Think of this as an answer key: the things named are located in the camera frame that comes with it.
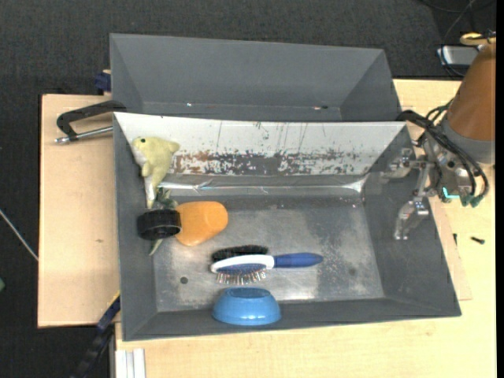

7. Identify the orange plastic bottle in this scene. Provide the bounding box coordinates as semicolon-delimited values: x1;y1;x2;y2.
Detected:
174;201;229;247

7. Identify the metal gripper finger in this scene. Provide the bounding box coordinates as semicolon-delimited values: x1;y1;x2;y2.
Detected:
382;146;424;179
393;198;430;241

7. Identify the grey metal bin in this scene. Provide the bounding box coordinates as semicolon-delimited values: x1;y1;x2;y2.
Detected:
109;32;462;342

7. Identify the yellow plush dolphin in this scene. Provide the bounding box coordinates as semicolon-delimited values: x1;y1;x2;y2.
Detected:
131;135;181;209

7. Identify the blue and white hairbrush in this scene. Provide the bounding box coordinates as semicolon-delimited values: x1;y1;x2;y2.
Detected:
209;244;324;287

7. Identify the blue bowl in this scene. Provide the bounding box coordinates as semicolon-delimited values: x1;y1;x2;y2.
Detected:
211;287;283;327

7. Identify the black toy wheel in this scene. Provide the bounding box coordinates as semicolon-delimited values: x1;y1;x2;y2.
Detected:
136;208;183;240

